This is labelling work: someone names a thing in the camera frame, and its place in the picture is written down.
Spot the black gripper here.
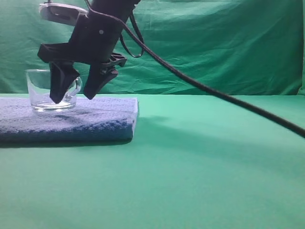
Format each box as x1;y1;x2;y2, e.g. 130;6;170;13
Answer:
38;0;139;104

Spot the transparent glass cup with handle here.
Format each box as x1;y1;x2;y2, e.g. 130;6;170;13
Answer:
26;69;82;112

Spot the folded blue towel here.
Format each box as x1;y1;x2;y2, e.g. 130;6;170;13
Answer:
0;97;139;144

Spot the green backdrop cloth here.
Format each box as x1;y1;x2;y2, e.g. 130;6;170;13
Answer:
0;0;304;95

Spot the white round wrist camera mount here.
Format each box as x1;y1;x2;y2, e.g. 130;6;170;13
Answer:
39;2;88;26

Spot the thin black looped cable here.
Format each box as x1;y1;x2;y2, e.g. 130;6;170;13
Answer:
119;9;145;58

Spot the thick black cable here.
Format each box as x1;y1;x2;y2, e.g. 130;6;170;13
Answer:
89;9;305;139

